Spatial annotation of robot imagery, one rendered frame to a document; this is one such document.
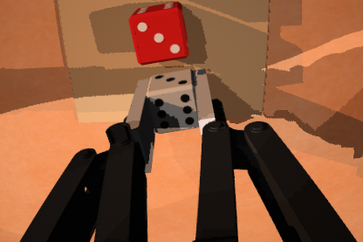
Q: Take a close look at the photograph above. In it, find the dark red die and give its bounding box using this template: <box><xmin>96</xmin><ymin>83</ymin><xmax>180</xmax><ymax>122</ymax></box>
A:
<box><xmin>128</xmin><ymin>2</ymin><xmax>189</xmax><ymax>66</ymax></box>

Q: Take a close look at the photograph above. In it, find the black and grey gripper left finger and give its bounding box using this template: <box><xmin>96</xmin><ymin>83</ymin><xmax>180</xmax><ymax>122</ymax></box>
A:
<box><xmin>19</xmin><ymin>79</ymin><xmax>156</xmax><ymax>242</ymax></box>

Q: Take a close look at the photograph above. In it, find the white die with black pips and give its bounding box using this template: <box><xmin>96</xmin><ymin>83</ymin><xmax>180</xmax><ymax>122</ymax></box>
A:
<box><xmin>146</xmin><ymin>69</ymin><xmax>199</xmax><ymax>134</ymax></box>

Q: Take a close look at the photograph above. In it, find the tan flat mat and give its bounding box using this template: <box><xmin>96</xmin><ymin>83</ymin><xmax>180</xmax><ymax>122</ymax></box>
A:
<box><xmin>58</xmin><ymin>0</ymin><xmax>269</xmax><ymax>122</ymax></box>

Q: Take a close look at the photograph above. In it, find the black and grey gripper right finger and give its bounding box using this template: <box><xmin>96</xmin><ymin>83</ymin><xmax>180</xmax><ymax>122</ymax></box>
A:
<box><xmin>193</xmin><ymin>69</ymin><xmax>357</xmax><ymax>242</ymax></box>

